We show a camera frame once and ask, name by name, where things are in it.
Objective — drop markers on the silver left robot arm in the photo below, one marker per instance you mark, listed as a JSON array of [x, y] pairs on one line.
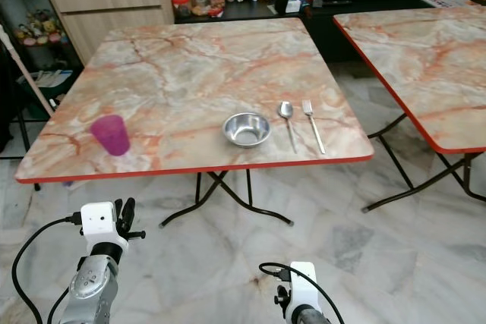
[[89, 286]]

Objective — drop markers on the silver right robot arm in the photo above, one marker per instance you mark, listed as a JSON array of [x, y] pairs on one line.
[[310, 315]]

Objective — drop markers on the purple plastic cup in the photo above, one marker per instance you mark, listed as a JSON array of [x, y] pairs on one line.
[[112, 136]]

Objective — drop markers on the small steel bowl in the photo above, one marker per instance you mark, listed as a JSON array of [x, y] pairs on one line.
[[247, 130]]

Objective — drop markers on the basket with magazines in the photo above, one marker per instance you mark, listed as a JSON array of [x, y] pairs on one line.
[[55, 80]]

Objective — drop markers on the black chair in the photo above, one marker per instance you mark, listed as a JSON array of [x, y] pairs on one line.
[[9, 104]]

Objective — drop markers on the marble pattern folding table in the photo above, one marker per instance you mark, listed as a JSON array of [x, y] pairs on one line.
[[213, 77], [433, 66]]

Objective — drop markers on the steel fork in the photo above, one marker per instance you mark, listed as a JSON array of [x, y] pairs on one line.
[[314, 127]]

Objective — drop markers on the steel spoon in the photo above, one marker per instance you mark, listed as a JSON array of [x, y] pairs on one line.
[[285, 109]]

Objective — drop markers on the plush toys group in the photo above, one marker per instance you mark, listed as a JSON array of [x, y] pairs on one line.
[[42, 28]]

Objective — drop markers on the small black box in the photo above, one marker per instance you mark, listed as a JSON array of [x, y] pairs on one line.
[[282, 4]]

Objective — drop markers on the white and blue box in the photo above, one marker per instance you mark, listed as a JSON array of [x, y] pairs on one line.
[[295, 1]]

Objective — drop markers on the printed magazine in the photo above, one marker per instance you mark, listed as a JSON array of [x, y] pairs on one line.
[[452, 1]]

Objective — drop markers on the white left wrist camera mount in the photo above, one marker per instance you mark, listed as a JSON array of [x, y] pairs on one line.
[[99, 221]]

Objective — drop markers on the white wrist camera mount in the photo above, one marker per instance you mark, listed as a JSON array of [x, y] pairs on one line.
[[99, 221], [302, 286]]

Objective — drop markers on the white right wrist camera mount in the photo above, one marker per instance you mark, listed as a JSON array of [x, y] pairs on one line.
[[302, 286]]

